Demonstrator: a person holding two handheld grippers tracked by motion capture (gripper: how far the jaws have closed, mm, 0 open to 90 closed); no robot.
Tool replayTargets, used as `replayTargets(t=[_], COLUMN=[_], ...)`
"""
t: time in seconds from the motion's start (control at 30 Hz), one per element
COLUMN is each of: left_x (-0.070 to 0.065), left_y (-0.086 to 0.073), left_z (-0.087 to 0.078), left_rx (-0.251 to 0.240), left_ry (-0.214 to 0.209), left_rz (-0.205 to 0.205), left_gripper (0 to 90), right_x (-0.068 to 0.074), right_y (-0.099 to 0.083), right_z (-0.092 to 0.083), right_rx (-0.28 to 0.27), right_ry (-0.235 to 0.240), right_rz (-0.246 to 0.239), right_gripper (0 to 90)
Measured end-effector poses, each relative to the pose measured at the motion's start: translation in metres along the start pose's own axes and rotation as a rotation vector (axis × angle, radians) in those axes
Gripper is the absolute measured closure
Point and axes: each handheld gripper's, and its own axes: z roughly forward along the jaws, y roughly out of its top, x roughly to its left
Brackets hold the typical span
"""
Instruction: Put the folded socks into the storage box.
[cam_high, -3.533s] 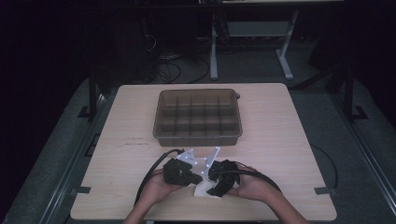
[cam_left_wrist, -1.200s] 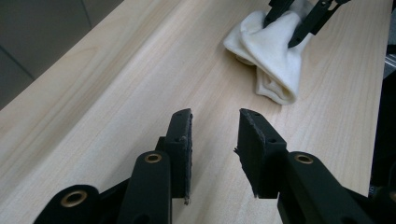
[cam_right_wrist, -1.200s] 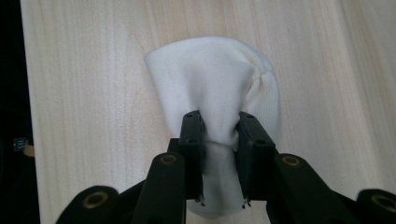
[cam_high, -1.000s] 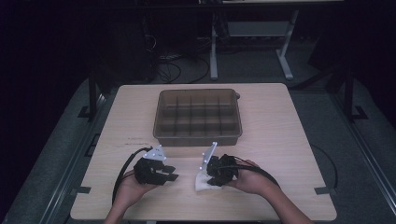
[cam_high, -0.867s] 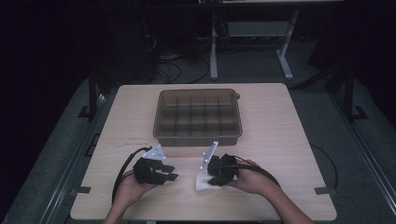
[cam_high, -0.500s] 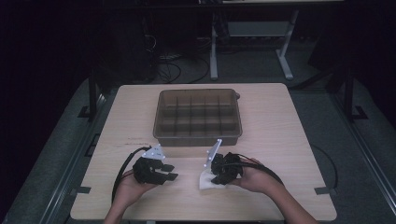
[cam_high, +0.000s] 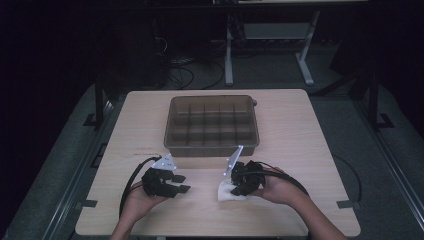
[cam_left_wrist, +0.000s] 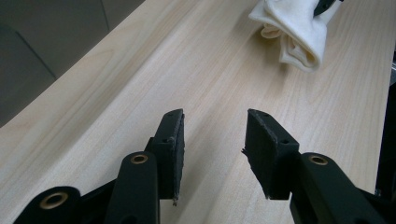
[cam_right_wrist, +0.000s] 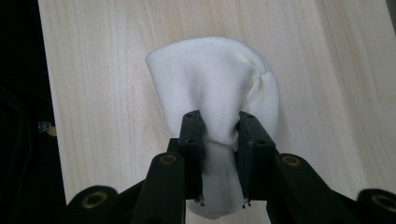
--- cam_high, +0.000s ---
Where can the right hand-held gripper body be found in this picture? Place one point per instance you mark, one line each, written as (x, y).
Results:
(250, 176)

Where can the aluminium frame rail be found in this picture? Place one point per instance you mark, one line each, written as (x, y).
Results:
(78, 173)
(391, 166)

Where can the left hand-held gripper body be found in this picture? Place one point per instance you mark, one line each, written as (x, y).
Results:
(156, 183)

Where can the white-legged desk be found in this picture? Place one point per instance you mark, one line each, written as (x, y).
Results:
(228, 50)

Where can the brown divided plastic box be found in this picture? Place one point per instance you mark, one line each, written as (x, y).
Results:
(211, 146)

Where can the person's left hand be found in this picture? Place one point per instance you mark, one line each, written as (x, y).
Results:
(141, 206)

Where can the black frame post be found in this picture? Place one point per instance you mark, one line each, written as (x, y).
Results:
(99, 100)
(373, 100)

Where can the black tape strip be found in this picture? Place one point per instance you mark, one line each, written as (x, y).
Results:
(89, 203)
(345, 204)

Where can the person's right hand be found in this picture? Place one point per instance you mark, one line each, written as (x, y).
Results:
(281, 190)

